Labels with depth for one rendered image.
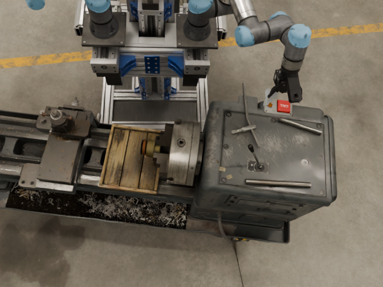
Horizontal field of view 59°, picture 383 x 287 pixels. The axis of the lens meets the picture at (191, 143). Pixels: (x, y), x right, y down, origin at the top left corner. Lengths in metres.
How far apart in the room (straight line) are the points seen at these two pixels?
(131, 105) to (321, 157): 1.63
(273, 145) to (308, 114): 0.24
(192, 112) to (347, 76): 1.61
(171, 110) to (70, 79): 1.00
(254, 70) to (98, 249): 2.05
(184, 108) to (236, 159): 1.32
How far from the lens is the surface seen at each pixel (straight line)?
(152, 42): 2.00
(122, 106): 2.77
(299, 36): 1.24
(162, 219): 2.10
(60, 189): 1.84
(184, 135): 1.53
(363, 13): 4.19
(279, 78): 1.38
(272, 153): 1.55
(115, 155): 1.88
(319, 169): 1.60
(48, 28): 3.61
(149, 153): 1.64
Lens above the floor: 2.64
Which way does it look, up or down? 68 degrees down
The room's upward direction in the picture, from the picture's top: 11 degrees clockwise
